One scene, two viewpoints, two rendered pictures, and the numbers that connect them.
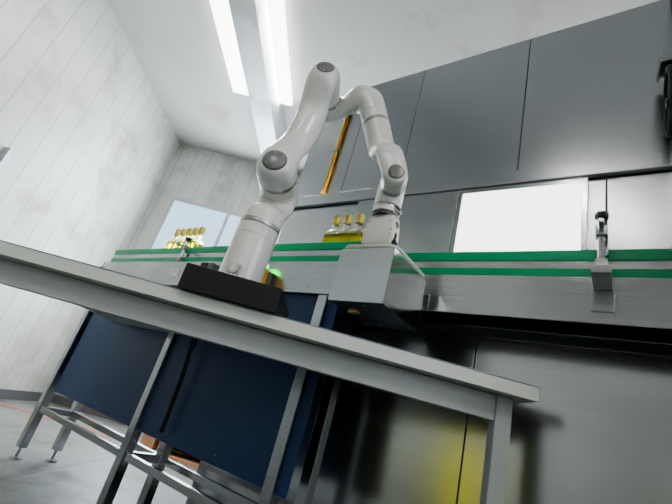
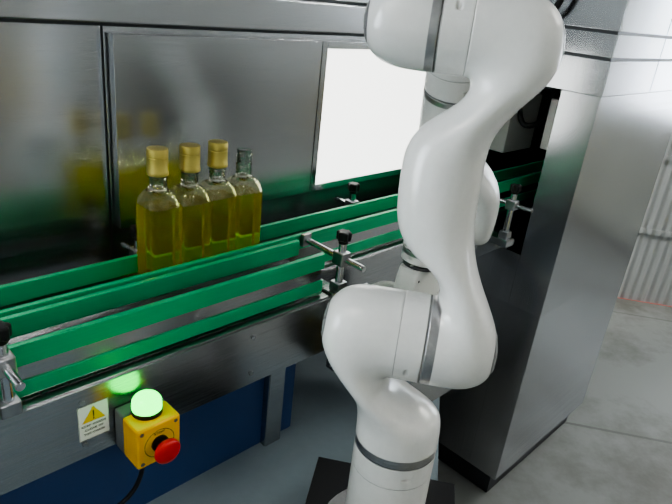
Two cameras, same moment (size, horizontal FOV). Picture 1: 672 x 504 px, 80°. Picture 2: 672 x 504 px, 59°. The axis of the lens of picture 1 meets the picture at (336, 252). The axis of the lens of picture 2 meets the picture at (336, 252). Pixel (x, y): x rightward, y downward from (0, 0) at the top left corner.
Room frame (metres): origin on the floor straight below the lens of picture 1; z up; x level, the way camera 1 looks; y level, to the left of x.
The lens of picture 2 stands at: (1.16, 0.94, 1.59)
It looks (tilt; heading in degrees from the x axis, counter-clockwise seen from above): 24 degrees down; 274
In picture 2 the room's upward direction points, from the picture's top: 7 degrees clockwise
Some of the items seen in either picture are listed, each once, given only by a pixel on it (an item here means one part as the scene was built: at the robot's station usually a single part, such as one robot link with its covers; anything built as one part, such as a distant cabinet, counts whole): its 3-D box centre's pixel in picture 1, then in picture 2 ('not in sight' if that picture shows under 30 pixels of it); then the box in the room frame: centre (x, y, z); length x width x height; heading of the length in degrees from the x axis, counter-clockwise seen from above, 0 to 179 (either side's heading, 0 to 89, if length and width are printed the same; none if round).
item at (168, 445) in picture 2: not in sight; (164, 447); (1.42, 0.28, 0.96); 0.04 x 0.03 x 0.04; 51
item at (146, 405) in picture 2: not in sight; (146, 402); (1.45, 0.25, 1.01); 0.04 x 0.04 x 0.03
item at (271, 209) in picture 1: (273, 201); (384, 368); (1.12, 0.23, 1.12); 0.19 x 0.12 x 0.24; 176
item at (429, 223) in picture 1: (449, 230); (305, 119); (1.35, -0.40, 1.32); 0.90 x 0.03 x 0.34; 51
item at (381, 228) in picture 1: (381, 231); (418, 283); (1.06, -0.11, 1.09); 0.10 x 0.07 x 0.11; 52
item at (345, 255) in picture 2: not in sight; (332, 256); (1.23, -0.12, 1.12); 0.17 x 0.03 x 0.12; 141
